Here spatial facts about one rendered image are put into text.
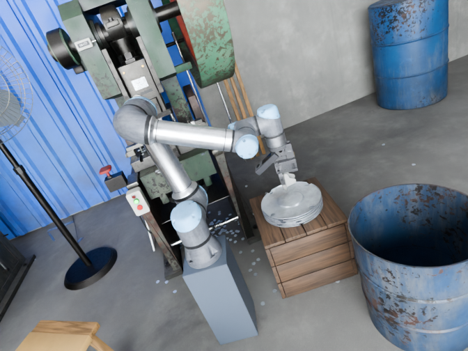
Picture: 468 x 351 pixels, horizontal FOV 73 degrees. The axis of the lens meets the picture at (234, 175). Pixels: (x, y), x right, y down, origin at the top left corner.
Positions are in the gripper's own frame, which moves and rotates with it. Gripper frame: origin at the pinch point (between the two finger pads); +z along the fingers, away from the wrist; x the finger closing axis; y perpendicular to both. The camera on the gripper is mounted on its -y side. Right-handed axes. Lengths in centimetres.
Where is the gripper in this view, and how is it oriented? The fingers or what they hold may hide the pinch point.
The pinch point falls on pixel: (284, 188)
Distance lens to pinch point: 131.0
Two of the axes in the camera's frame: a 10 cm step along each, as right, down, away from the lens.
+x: 0.5, -5.0, 8.7
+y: 9.5, -2.5, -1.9
